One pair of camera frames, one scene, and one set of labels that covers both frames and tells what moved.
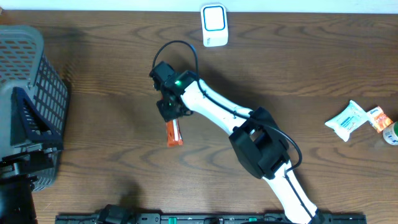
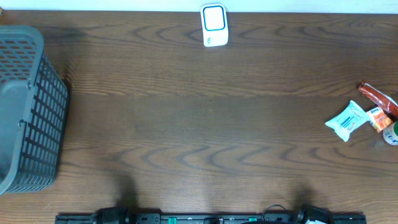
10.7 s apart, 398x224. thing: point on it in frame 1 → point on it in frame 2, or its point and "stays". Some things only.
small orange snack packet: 378,119 stays
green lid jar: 390,134 stays
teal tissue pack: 351,117 stays
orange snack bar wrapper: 173,133 → 387,103
